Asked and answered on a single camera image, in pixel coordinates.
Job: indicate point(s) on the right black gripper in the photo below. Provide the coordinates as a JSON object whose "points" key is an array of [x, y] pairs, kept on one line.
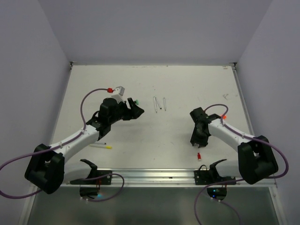
{"points": [[202, 142]]}

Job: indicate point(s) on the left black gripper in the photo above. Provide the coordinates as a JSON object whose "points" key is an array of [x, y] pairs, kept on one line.
{"points": [[134, 112]]}

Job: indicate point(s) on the green capped white pen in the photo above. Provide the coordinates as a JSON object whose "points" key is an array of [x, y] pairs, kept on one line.
{"points": [[155, 105]]}

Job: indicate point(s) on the black capped white pen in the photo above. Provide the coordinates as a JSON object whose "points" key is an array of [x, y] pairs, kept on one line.
{"points": [[164, 103]]}

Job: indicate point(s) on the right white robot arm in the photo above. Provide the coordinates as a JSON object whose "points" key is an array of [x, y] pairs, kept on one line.
{"points": [[255, 158]]}

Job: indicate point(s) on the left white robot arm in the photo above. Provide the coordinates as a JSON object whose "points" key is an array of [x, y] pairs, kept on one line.
{"points": [[47, 167]]}

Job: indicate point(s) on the yellow capped white pen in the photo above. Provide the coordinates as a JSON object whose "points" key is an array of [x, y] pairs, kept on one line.
{"points": [[101, 147]]}

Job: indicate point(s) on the red capped white marker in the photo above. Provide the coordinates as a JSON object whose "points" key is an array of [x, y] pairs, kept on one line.
{"points": [[199, 156]]}

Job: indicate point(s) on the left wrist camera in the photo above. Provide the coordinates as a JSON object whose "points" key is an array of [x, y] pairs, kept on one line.
{"points": [[118, 93]]}

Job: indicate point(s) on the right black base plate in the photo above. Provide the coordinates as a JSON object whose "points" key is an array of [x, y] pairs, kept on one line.
{"points": [[205, 175]]}

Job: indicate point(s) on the aluminium mounting rail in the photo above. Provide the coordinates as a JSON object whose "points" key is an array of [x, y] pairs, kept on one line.
{"points": [[150, 177]]}

